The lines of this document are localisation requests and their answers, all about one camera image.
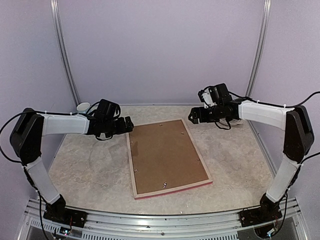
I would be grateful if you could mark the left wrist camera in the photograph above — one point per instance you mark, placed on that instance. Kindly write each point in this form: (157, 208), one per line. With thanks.
(107, 110)

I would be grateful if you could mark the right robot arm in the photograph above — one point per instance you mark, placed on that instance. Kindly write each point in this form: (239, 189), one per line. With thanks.
(297, 142)

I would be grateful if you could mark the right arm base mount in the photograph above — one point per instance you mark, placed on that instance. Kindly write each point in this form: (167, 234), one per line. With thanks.
(255, 216)

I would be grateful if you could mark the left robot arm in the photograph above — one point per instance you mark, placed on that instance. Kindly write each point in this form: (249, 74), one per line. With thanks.
(32, 126)

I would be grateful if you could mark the aluminium post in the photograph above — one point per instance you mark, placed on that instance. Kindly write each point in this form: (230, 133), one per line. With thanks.
(260, 47)
(54, 5)

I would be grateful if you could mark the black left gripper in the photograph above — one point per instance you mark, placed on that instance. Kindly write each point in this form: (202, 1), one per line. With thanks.
(122, 129)

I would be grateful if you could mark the aluminium front rail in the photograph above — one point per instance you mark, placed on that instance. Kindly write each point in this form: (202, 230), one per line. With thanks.
(103, 225)

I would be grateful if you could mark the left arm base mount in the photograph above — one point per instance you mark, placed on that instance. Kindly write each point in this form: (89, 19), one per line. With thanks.
(70, 217)

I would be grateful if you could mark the left aluminium post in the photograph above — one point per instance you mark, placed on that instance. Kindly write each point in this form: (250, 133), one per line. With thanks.
(54, 5)

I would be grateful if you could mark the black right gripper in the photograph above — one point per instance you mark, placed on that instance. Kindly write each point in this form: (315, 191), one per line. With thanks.
(195, 111)

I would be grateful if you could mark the white paper cup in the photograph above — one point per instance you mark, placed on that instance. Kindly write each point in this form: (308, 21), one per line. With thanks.
(83, 107)

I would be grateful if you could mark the right aluminium post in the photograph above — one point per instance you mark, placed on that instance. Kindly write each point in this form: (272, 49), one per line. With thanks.
(260, 47)

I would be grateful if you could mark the brown backing board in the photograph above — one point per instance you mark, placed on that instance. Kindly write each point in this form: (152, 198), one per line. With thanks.
(167, 155)

